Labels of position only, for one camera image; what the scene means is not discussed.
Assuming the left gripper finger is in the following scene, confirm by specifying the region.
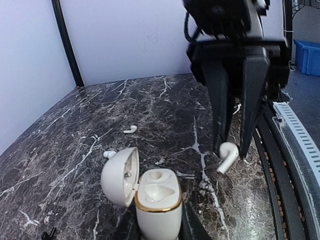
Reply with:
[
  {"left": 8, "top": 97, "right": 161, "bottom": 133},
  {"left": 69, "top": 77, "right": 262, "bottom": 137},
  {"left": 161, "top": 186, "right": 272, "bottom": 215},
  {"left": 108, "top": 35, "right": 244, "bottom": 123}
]
[{"left": 181, "top": 202, "right": 212, "bottom": 240}]

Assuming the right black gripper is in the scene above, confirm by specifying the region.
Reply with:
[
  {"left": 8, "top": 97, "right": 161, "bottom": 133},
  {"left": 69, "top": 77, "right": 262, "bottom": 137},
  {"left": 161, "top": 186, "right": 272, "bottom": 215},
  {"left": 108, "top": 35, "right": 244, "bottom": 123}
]
[{"left": 183, "top": 0, "right": 290, "bottom": 158}]

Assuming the beige gold-rimmed charging case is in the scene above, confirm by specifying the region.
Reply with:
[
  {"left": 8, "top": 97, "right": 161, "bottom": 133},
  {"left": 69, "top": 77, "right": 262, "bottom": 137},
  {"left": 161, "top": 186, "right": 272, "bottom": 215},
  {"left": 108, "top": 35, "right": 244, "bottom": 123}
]
[{"left": 100, "top": 147, "right": 182, "bottom": 240}]

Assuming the white stem earbud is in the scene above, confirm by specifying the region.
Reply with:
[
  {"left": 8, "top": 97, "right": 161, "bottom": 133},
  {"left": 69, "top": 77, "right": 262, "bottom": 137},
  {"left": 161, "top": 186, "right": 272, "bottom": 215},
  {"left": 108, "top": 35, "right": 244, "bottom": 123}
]
[
  {"left": 217, "top": 142, "right": 239, "bottom": 175},
  {"left": 123, "top": 125, "right": 138, "bottom": 134}
]

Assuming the blue plastic bin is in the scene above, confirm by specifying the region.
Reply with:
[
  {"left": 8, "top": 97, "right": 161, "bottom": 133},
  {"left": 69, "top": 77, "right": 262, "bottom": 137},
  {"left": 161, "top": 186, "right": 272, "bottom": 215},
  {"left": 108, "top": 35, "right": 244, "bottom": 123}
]
[{"left": 293, "top": 39, "right": 320, "bottom": 77}]

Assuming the white bud earbud right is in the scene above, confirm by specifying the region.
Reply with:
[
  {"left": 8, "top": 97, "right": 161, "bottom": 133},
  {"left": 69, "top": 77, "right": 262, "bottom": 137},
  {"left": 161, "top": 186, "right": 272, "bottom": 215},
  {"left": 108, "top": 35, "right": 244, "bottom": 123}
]
[{"left": 103, "top": 150, "right": 117, "bottom": 159}]

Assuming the black front table rail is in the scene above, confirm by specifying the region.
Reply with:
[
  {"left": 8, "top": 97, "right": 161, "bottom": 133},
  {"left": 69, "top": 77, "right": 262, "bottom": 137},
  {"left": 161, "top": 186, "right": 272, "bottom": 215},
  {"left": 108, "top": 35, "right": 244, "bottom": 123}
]
[{"left": 253, "top": 102, "right": 320, "bottom": 240}]

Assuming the white slotted cable duct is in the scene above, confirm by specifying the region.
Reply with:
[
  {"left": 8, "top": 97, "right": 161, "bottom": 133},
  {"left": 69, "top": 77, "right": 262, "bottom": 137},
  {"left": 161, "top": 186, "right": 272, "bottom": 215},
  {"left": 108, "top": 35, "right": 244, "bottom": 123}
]
[{"left": 273, "top": 102, "right": 320, "bottom": 178}]

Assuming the right black frame post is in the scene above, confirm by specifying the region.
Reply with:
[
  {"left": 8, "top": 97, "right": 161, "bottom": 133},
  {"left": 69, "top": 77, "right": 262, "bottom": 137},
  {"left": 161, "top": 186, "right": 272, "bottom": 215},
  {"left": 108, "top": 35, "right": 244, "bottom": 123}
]
[{"left": 51, "top": 0, "right": 85, "bottom": 88}]

